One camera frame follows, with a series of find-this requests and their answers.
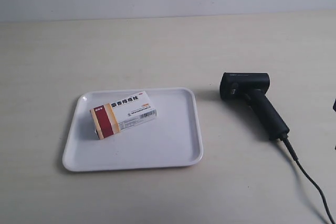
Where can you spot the black handheld barcode scanner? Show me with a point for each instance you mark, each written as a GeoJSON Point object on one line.
{"type": "Point", "coordinates": [252, 88]}

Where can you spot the white red medicine box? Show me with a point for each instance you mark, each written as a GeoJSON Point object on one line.
{"type": "Point", "coordinates": [112, 118]}

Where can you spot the white plastic tray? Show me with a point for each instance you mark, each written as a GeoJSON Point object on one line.
{"type": "Point", "coordinates": [173, 139]}

